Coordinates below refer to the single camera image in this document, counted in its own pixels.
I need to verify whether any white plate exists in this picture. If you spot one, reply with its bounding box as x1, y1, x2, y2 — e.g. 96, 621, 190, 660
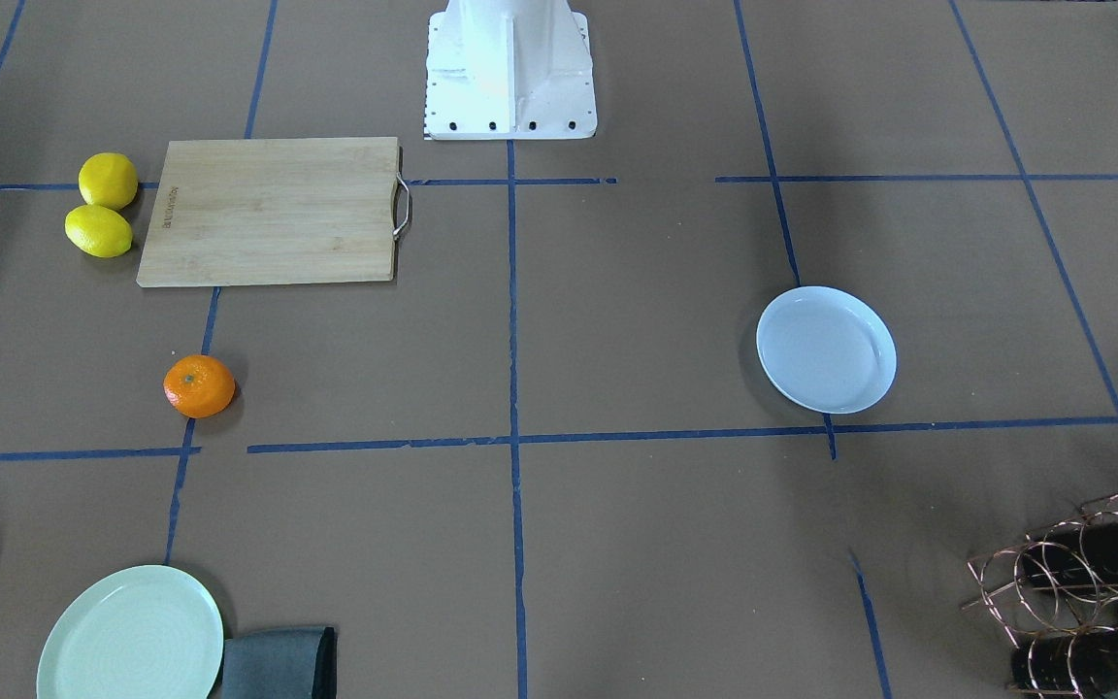
755, 284, 898, 415

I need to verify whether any orange fruit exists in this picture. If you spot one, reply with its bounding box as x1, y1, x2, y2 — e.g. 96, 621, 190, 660
161, 355, 237, 419

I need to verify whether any light green plate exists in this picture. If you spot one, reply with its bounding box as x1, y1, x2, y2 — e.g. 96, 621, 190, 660
35, 565, 222, 698

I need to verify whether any wooden cutting board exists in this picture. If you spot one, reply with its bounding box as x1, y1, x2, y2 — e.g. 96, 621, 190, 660
138, 136, 411, 289

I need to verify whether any dark grey folded cloth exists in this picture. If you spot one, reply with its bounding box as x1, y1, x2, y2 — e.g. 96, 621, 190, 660
220, 625, 338, 698

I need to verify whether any lower yellow lemon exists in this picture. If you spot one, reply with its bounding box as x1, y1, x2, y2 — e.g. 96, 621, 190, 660
65, 204, 134, 258

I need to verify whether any yellow lemon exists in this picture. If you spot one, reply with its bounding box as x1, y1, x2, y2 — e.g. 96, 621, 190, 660
77, 151, 140, 211
65, 204, 134, 258

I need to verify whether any upper yellow lemon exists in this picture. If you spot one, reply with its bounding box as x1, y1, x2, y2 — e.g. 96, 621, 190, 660
77, 151, 140, 211

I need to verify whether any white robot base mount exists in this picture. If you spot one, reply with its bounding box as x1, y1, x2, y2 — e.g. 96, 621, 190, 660
423, 1, 599, 141

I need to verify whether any copper wire basket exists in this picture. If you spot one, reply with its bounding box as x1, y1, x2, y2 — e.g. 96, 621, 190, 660
966, 492, 1118, 698

